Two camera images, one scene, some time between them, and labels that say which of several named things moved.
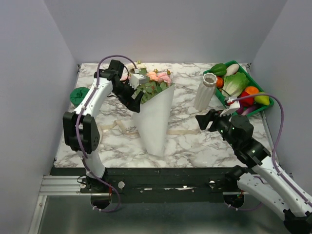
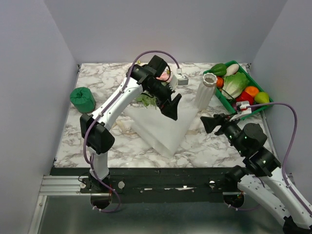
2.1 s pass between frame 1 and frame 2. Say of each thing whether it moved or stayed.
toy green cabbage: stayed
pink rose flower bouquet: moved
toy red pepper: stayed
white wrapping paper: moved
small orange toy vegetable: stayed
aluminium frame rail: stayed
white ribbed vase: stayed
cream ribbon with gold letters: moved
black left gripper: moved
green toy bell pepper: stayed
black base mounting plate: stayed
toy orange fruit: stayed
